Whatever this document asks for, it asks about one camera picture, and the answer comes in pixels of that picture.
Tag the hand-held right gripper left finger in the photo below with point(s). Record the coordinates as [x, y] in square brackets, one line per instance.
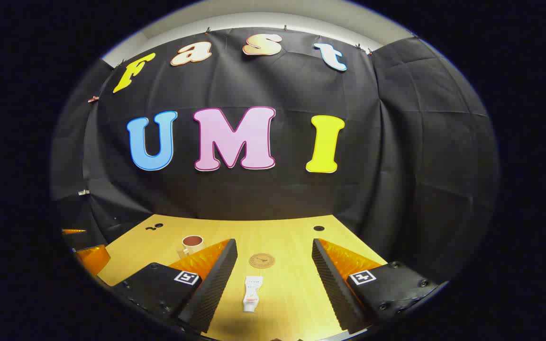
[216, 289]

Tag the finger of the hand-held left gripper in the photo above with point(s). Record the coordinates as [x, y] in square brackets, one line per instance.
[73, 231]
[94, 259]

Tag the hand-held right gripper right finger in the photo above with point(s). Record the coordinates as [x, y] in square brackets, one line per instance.
[332, 289]

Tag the white toothpaste tube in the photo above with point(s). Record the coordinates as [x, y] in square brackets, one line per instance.
[252, 293]

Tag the beige cup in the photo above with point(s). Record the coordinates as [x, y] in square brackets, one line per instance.
[192, 244]

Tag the round brown coaster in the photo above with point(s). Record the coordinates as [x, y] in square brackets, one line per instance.
[261, 261]

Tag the wooden desktop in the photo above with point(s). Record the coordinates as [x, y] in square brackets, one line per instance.
[282, 293]

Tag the black backdrop cloth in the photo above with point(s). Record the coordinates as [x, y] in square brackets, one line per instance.
[263, 199]

